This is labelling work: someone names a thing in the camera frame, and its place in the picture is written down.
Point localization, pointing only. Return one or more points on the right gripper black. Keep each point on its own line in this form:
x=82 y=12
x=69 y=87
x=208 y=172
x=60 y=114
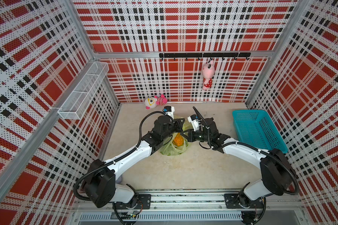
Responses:
x=190 y=133

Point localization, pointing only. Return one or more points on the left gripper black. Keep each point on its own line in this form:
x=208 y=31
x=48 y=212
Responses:
x=178 y=124

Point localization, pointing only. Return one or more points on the pineapple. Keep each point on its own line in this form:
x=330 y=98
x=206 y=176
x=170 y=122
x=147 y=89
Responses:
x=178 y=140

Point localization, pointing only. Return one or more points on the yellow-green plastic bag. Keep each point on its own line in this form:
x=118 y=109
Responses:
x=169 y=149

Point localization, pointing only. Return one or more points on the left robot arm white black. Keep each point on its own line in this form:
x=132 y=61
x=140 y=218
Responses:
x=99 y=185

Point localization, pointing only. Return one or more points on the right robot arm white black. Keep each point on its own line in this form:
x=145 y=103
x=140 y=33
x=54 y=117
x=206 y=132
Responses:
x=277 y=175

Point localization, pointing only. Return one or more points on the white pink plush bird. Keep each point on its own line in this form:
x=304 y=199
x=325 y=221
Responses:
x=153 y=102

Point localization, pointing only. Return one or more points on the teal plastic basket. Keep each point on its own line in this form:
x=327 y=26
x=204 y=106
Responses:
x=256 y=128

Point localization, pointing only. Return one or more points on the pink hanging plush toy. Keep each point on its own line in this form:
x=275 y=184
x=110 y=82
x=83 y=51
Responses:
x=208 y=71

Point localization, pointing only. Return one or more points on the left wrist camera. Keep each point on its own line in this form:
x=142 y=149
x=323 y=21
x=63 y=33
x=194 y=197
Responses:
x=169 y=110

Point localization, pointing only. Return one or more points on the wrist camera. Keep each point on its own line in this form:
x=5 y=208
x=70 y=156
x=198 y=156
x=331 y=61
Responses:
x=169 y=110
x=195 y=122

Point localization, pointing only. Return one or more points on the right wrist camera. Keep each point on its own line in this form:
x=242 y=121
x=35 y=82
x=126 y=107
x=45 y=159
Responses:
x=195 y=122

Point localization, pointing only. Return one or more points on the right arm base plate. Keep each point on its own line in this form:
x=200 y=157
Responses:
x=237 y=201

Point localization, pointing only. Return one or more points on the aluminium mounting rail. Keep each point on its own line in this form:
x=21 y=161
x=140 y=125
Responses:
x=211 y=206

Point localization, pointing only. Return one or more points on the black hook rail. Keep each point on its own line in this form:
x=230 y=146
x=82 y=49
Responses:
x=205 y=55

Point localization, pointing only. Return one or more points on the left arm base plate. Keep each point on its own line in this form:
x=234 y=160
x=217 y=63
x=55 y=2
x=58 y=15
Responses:
x=138 y=202

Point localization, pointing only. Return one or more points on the white wire mesh shelf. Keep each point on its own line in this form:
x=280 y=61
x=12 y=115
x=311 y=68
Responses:
x=80 y=98

